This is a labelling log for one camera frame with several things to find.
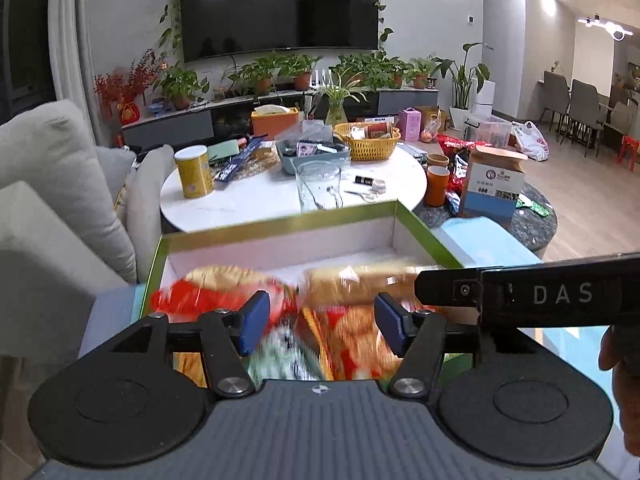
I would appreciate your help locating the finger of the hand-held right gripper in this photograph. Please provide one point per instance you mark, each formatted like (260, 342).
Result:
(445, 287)

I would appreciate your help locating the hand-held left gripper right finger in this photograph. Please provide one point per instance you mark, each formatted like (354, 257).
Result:
(390, 322)

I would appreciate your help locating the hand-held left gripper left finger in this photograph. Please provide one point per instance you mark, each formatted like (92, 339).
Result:
(252, 320)

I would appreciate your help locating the red orange snack bag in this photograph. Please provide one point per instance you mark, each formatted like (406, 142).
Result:
(350, 340)

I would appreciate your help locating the green cracker snack packet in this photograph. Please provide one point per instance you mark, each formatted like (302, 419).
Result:
(282, 355)

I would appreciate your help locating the red round cracker packet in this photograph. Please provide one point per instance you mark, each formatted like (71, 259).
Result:
(215, 290)

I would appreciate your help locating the pale rice cracker packet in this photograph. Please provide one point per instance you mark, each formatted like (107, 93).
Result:
(360, 280)

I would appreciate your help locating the green cardboard box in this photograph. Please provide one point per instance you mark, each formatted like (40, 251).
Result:
(325, 245)

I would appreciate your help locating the person's right hand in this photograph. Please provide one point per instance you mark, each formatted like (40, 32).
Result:
(607, 350)

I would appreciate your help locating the dark marble round table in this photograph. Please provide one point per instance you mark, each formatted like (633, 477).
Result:
(530, 235)

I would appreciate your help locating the small green packets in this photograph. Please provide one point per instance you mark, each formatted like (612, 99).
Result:
(532, 206)

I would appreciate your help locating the orange paper cup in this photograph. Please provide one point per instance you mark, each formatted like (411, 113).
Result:
(437, 160)
(436, 187)

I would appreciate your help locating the brown blue cardboard box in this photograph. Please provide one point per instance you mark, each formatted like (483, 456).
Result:
(492, 185)

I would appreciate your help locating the white round table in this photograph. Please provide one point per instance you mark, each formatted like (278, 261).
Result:
(250, 205)

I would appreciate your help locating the white tape roll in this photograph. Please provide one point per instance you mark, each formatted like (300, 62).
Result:
(378, 186)

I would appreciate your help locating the small scissors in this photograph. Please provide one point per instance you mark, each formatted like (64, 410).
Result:
(362, 195)

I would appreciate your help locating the red black snack bag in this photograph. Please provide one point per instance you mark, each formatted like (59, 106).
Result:
(457, 160)

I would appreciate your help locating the black tube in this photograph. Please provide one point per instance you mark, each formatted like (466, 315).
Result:
(362, 180)

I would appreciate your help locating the metal spoon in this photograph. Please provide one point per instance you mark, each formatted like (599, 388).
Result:
(312, 197)

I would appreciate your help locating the glass measuring jug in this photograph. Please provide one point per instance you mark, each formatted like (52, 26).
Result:
(320, 190)

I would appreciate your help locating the white plastic bag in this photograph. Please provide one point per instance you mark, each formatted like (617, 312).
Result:
(530, 142)

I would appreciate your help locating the yellow canister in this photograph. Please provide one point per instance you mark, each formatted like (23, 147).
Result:
(194, 175)

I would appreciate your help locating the red stool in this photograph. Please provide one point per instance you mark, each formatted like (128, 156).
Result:
(630, 152)

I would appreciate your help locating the yellow woven basket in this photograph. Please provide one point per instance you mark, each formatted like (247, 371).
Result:
(367, 147)

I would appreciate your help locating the dark blue long packet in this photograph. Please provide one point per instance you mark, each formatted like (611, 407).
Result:
(242, 160)

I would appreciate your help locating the clear storage box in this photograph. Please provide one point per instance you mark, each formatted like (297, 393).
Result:
(487, 132)

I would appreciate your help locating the pink carton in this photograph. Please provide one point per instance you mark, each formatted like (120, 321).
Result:
(410, 125)

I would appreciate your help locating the light green case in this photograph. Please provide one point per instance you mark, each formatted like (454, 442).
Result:
(225, 152)

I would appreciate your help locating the blue grey plastic tray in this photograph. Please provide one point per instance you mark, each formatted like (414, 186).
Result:
(310, 157)

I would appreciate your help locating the white appliance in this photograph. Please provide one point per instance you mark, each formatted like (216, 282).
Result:
(484, 97)

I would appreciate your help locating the orange tissue box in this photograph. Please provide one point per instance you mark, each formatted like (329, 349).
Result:
(275, 125)

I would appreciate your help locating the grey cushion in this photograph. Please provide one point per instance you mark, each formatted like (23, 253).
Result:
(115, 170)

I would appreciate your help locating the tall plant in white pot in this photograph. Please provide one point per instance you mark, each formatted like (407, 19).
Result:
(462, 80)

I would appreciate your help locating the grey television cabinet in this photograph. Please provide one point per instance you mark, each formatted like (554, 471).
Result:
(170, 127)

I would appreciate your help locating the spider plant in glass vase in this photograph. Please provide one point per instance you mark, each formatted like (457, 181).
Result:
(337, 100)

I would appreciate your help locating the row of potted plants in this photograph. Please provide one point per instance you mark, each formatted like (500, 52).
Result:
(380, 72)

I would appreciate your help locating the white router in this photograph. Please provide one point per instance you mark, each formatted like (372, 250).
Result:
(322, 80)

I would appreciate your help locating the beige sofa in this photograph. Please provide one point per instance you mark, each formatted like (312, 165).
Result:
(50, 185)

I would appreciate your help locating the potted green plant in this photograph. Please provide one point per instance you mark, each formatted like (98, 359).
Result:
(255, 75)
(300, 72)
(180, 85)

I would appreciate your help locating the red berry flower arrangement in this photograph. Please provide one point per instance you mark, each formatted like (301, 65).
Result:
(127, 85)

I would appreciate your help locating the pendant dining lamp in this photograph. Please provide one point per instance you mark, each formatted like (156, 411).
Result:
(607, 27)

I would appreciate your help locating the hanging vine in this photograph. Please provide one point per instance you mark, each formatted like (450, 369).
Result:
(175, 10)
(382, 15)

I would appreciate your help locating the black television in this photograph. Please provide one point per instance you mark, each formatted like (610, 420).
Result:
(280, 10)

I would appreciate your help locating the white curtain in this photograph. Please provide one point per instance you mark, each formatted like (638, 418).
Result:
(70, 50)

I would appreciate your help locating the dark window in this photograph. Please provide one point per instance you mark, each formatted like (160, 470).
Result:
(25, 35)

